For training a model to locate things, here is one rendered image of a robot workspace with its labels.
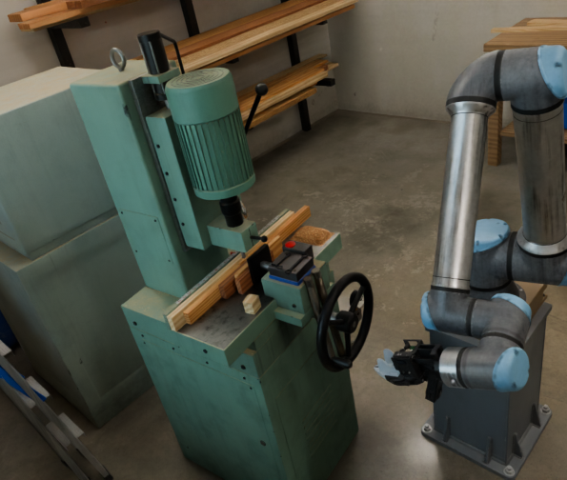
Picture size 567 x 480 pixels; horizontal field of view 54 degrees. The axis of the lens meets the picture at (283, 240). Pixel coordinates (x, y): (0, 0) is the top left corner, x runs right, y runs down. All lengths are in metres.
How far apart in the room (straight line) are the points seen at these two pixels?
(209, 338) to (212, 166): 0.46
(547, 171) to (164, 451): 1.82
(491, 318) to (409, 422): 1.14
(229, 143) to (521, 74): 0.71
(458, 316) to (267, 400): 0.65
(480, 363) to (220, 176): 0.77
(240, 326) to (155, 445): 1.15
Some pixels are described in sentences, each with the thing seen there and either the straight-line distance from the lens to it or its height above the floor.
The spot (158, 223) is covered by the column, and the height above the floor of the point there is 1.10.
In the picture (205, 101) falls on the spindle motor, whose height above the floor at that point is 1.47.
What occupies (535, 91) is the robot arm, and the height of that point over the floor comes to 1.39.
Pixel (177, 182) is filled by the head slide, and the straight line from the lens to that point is 1.59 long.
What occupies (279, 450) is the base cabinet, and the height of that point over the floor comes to 0.39.
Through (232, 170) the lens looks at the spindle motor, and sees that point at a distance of 1.47.
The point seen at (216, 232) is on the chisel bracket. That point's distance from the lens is 1.65.
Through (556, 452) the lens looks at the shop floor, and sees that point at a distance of 2.35.
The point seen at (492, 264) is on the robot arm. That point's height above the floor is 0.82.
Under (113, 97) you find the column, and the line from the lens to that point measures 1.57.
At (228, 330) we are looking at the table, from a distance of 1.51.
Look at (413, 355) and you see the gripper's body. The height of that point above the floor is 0.90.
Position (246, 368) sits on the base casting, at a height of 0.74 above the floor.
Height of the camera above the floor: 1.84
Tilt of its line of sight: 31 degrees down
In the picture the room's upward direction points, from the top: 12 degrees counter-clockwise
